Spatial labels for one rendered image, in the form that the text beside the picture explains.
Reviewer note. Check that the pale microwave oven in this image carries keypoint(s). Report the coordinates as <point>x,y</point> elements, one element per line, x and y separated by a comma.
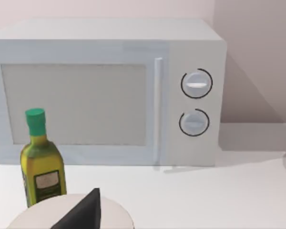
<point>109,95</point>

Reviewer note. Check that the yellow bottle with green cap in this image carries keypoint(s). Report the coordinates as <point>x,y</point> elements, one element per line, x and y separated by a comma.
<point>41,164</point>

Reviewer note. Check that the small microwave knob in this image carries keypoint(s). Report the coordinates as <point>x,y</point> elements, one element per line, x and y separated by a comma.
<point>194,122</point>

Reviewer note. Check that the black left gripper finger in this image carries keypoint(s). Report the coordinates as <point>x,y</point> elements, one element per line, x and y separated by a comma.
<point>85,212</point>

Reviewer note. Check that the large microwave knob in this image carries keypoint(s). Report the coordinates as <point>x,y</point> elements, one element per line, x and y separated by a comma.
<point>196,83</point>

